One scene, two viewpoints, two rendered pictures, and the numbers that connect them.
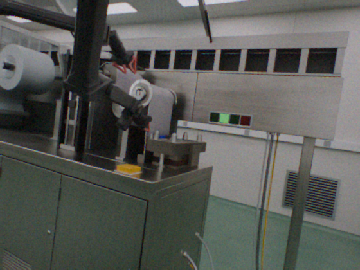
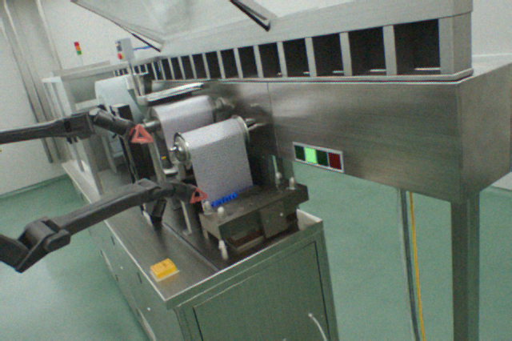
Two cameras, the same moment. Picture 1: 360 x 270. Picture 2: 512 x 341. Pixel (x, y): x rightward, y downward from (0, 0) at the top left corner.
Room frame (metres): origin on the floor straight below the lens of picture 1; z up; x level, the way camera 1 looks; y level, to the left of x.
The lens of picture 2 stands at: (0.23, -0.79, 1.62)
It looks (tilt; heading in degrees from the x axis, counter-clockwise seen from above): 18 degrees down; 33
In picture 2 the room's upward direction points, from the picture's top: 11 degrees counter-clockwise
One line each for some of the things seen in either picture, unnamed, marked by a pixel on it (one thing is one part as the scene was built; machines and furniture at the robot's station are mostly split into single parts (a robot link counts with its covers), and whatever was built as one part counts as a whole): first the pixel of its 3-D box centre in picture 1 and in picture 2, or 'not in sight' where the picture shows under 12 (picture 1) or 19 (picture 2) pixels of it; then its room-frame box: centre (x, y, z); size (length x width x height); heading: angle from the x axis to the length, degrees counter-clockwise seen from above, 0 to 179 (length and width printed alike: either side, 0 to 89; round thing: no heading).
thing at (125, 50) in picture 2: not in sight; (123, 50); (1.59, 0.70, 1.66); 0.07 x 0.07 x 0.10; 73
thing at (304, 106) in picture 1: (108, 91); (208, 104); (2.01, 0.60, 1.29); 3.10 x 0.28 x 0.30; 63
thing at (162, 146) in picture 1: (179, 145); (255, 206); (1.38, -0.01, 1.00); 0.40 x 0.16 x 0.06; 153
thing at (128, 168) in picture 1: (128, 168); (163, 268); (1.04, 0.19, 0.91); 0.07 x 0.07 x 0.02; 63
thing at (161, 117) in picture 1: (159, 123); (224, 178); (1.39, 0.12, 1.11); 0.23 x 0.01 x 0.18; 153
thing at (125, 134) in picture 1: (126, 130); (182, 198); (1.30, 0.27, 1.05); 0.06 x 0.05 x 0.31; 153
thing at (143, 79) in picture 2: (69, 52); (138, 80); (1.74, 0.82, 1.50); 0.14 x 0.14 x 0.06
